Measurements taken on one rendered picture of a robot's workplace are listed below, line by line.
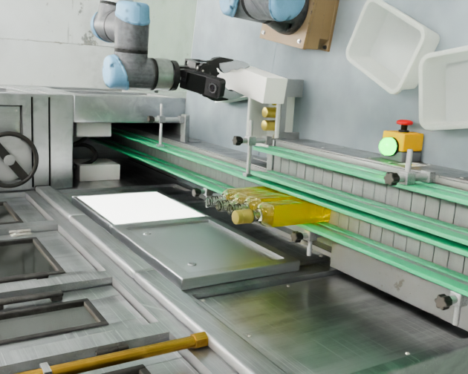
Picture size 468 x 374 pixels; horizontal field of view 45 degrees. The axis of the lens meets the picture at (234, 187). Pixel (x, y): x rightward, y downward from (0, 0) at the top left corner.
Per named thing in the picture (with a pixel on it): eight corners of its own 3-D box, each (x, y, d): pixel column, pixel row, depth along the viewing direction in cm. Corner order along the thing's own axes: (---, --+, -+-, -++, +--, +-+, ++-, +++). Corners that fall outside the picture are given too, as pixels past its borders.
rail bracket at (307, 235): (327, 249, 153) (287, 255, 146) (329, 225, 151) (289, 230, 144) (336, 254, 149) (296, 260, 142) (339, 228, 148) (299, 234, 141)
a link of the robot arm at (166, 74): (160, 60, 128) (157, 96, 131) (178, 61, 130) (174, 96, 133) (147, 55, 134) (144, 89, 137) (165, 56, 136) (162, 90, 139)
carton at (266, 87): (236, 61, 154) (217, 59, 151) (287, 79, 135) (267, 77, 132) (233, 83, 156) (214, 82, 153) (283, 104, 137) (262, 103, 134)
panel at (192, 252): (157, 197, 221) (70, 203, 204) (158, 189, 221) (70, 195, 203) (299, 271, 146) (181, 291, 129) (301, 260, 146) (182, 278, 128)
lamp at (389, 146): (384, 153, 140) (375, 154, 138) (385, 136, 139) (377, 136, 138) (397, 156, 136) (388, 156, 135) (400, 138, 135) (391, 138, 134)
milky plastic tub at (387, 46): (420, 99, 141) (395, 98, 136) (365, 58, 155) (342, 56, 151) (454, 33, 131) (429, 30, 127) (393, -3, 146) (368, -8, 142)
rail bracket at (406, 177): (423, 180, 124) (379, 183, 117) (428, 147, 122) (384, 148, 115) (439, 184, 120) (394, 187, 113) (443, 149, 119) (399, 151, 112)
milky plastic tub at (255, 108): (266, 142, 195) (245, 143, 191) (270, 76, 191) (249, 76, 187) (297, 150, 181) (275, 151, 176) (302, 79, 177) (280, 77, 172)
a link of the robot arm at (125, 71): (113, 52, 122) (111, 91, 124) (160, 55, 128) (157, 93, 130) (101, 50, 129) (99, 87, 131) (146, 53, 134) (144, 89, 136)
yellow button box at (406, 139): (400, 157, 145) (379, 158, 141) (403, 128, 144) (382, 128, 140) (422, 161, 139) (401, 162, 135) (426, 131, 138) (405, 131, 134)
